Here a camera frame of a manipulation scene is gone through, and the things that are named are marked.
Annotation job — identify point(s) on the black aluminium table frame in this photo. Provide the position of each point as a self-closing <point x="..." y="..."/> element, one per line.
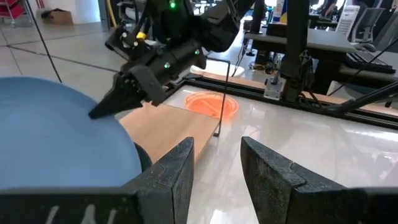
<point x="295" y="46"/>

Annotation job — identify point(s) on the red bin rack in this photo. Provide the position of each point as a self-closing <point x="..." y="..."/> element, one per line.
<point x="11" y="7"/>

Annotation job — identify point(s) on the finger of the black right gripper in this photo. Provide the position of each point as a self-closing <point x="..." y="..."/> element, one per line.
<point x="121" y="96"/>

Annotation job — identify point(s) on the cardboard box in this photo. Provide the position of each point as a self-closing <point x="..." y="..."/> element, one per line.
<point x="59" y="17"/>

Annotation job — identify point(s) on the light wooden base board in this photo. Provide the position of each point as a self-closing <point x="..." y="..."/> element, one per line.
<point x="248" y="83"/>

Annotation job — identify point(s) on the black keyboard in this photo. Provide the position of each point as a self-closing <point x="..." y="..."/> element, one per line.
<point x="370" y="60"/>

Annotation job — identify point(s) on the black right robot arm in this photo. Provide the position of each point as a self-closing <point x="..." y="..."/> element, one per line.
<point x="217" y="21"/>

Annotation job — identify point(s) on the light blue opaque plate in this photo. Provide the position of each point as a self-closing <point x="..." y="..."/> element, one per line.
<point x="56" y="133"/>

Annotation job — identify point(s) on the orange translucent plate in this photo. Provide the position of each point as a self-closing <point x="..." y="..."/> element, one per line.
<point x="202" y="104"/>

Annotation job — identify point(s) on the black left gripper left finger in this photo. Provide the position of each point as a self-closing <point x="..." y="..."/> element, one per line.
<point x="155" y="193"/>

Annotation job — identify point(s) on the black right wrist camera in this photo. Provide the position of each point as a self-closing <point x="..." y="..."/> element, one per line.
<point x="124" y="40"/>

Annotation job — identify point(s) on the grey office chair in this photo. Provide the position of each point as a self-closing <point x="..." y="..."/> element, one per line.
<point x="367" y="23"/>

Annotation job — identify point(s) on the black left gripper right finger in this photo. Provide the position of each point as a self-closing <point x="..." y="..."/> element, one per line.
<point x="295" y="199"/>

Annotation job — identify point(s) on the grey desk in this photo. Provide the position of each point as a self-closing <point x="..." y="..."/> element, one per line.
<point x="323" y="42"/>

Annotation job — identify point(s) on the silver metal bracket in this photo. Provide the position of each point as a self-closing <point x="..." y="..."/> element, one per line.
<point x="273" y="90"/>

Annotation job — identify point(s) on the white paper sign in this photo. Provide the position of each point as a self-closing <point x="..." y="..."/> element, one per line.
<point x="346" y="20"/>

